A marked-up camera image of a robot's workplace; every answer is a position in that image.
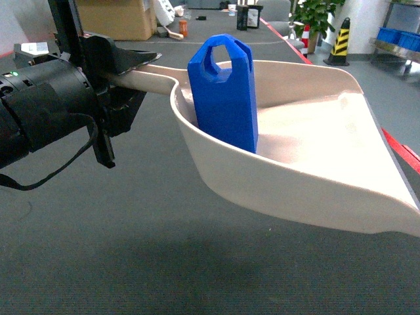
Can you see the blue plastic part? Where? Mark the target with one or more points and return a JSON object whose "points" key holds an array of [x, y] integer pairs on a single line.
{"points": [[222, 81]]}

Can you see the black box on table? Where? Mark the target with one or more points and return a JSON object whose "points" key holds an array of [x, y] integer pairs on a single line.
{"points": [[242, 14]]}

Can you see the beige plastic dustpan tray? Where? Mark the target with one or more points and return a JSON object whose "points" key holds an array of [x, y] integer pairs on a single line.
{"points": [[321, 156]]}

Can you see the white paper cup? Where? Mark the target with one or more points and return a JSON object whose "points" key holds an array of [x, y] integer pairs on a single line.
{"points": [[232, 9]]}

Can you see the blue bin on rack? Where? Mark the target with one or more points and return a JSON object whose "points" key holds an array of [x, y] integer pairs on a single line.
{"points": [[410, 41], [389, 35]]}

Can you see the red white traffic cone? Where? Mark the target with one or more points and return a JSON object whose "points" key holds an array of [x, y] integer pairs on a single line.
{"points": [[305, 39]]}

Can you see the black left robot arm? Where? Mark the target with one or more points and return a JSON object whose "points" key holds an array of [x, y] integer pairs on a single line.
{"points": [[102, 146]]}

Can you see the yellow black traffic cone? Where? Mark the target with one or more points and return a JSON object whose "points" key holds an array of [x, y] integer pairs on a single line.
{"points": [[338, 54]]}

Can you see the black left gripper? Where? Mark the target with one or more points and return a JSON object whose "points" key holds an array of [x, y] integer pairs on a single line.
{"points": [[52, 97]]}

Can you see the wooden brush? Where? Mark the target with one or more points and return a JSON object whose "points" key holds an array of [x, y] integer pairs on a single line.
{"points": [[164, 31]]}

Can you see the green potted plant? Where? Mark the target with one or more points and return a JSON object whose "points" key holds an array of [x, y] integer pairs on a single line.
{"points": [[315, 13]]}

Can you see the steel shelf rack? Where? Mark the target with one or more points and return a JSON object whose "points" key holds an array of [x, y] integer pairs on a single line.
{"points": [[403, 16]]}

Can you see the large open cardboard box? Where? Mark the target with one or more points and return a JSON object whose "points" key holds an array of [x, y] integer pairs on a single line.
{"points": [[133, 20]]}

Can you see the black white box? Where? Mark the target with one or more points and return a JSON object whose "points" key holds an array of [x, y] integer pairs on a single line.
{"points": [[253, 16]]}

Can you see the grey office chair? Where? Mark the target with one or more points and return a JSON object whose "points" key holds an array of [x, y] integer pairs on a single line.
{"points": [[276, 13]]}

